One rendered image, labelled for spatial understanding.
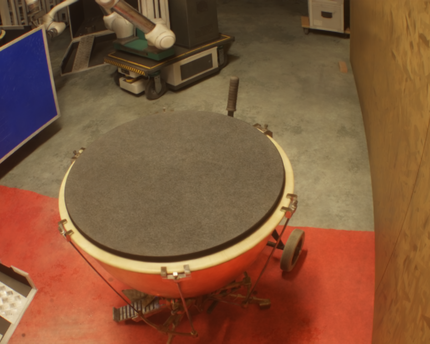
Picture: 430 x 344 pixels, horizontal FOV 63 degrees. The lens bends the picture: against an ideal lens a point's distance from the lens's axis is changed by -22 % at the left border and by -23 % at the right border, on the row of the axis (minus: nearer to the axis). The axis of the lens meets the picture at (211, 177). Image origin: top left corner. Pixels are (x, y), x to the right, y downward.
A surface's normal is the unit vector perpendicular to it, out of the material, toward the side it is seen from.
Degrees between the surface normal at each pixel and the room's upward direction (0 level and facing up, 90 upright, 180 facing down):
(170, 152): 0
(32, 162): 0
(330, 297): 0
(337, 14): 90
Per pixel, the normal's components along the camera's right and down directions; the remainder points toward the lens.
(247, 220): -0.07, -0.78
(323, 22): -0.20, 0.62
